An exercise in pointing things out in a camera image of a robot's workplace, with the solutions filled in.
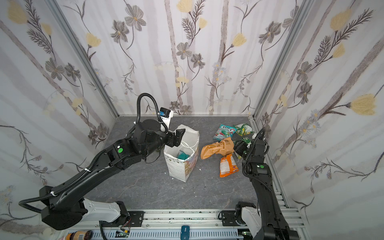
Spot orange snack packet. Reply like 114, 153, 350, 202
220, 154, 239, 178

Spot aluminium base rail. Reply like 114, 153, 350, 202
66, 208, 305, 231

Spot brown orange bottle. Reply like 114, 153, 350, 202
59, 230, 93, 240

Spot white patterned paper bag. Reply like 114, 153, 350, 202
164, 125, 200, 182

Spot teal Fox's candy packet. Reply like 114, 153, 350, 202
213, 124, 237, 141

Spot brown kraft paper bag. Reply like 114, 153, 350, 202
201, 137, 235, 160

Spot blue clip on tray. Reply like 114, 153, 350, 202
180, 226, 190, 240

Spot white perforated cable tray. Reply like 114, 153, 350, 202
104, 229, 244, 240

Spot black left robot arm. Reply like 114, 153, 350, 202
19, 93, 186, 230

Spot small green clear snack packet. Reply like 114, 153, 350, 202
234, 124, 254, 136

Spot small green circuit board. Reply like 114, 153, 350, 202
115, 231, 130, 238

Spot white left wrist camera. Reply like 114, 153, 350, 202
159, 107, 174, 127

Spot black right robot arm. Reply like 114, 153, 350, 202
234, 128, 300, 240

